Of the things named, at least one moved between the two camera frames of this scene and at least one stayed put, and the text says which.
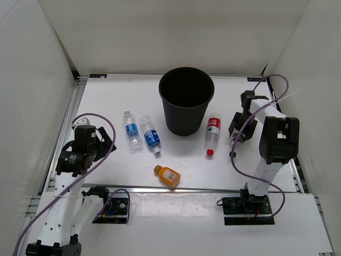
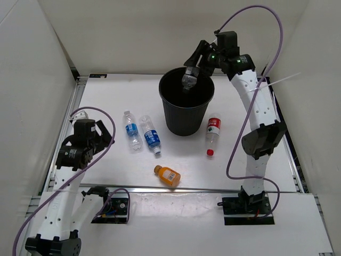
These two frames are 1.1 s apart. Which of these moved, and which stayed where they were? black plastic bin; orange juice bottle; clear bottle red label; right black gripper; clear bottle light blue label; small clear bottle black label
Moved: right black gripper; small clear bottle black label
Stayed: clear bottle light blue label; orange juice bottle; clear bottle red label; black plastic bin
